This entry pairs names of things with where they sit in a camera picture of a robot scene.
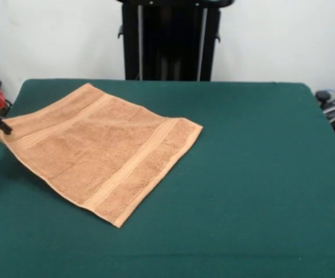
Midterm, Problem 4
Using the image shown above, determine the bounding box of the tan terry towel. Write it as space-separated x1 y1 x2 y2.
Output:
0 83 204 229

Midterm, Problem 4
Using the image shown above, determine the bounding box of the dark green table cloth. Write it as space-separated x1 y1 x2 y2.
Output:
0 78 335 278

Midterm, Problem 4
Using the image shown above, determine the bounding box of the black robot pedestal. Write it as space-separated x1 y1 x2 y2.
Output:
116 0 235 82

